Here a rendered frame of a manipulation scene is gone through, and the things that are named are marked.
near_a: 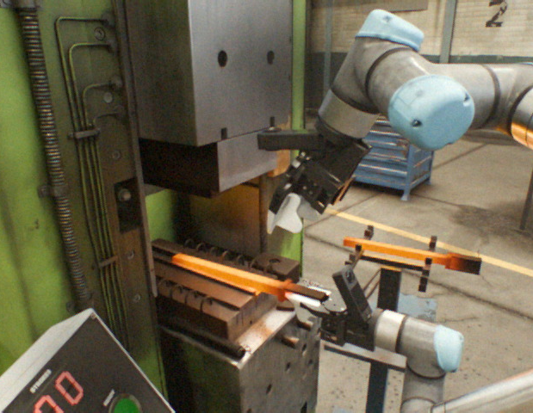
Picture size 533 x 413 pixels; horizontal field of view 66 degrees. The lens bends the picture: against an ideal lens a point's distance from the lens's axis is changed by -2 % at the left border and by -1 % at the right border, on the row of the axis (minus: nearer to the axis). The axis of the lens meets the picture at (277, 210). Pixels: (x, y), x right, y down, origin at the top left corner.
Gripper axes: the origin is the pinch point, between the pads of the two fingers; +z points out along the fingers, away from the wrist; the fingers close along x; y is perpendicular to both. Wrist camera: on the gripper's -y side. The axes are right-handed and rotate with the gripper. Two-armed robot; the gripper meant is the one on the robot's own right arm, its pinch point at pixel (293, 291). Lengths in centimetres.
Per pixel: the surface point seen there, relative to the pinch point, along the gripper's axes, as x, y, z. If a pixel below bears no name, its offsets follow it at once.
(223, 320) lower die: -12.5, 3.7, 9.9
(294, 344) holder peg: -0.3, 14.3, -0.4
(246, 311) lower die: -5.6, 5.3, 8.9
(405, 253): 46.2, 7.8, -12.4
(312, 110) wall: 847, 83, 439
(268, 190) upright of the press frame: 24.7, -12.7, 22.6
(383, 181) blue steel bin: 364, 85, 97
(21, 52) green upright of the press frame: -36, -51, 22
